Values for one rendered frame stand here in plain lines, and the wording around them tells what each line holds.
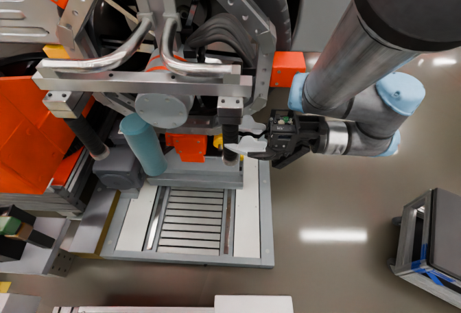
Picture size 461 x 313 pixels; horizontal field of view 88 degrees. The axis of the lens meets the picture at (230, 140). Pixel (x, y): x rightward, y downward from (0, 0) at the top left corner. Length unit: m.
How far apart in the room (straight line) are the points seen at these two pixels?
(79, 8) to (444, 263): 1.34
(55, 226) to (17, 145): 0.30
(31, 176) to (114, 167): 0.28
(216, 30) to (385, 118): 0.34
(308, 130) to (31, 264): 0.91
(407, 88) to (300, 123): 0.19
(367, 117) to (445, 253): 0.81
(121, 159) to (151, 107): 0.55
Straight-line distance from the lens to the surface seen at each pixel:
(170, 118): 0.62
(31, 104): 0.99
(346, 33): 0.25
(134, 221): 1.34
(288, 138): 0.50
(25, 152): 0.95
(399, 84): 0.50
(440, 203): 1.32
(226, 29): 0.50
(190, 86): 0.47
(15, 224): 0.87
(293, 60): 0.70
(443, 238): 1.25
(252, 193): 1.32
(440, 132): 2.17
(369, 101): 0.49
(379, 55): 0.24
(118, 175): 1.12
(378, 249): 1.49
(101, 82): 0.53
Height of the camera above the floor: 1.27
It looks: 53 degrees down
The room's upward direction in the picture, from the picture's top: straight up
